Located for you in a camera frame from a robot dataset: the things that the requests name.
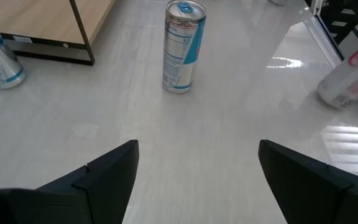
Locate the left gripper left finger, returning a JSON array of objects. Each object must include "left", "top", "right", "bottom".
[{"left": 0, "top": 139, "right": 140, "bottom": 224}]

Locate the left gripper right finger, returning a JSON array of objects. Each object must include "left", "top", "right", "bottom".
[{"left": 258, "top": 139, "right": 358, "bottom": 224}]

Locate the tall white black-topped can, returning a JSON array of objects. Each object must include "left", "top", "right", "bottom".
[{"left": 317, "top": 39, "right": 358, "bottom": 110}]

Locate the wooden shelf with black frame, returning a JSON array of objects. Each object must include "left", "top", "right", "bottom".
[{"left": 0, "top": 0, "right": 117, "bottom": 66}]

